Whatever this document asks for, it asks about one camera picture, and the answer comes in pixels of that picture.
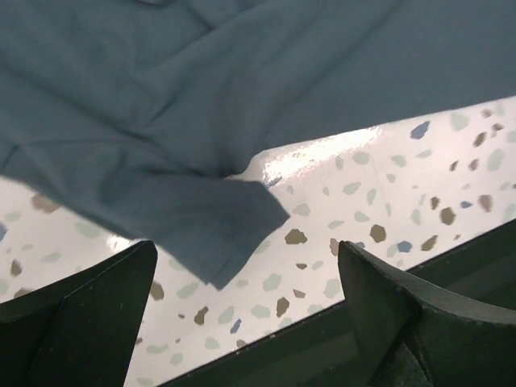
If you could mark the slate blue t shirt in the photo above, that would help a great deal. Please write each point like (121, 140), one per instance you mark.
(139, 115)

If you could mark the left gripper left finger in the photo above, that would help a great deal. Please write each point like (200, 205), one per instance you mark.
(81, 330)

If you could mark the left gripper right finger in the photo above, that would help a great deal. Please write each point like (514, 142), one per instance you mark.
(410, 332)

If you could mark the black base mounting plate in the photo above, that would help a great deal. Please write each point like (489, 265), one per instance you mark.
(321, 350)

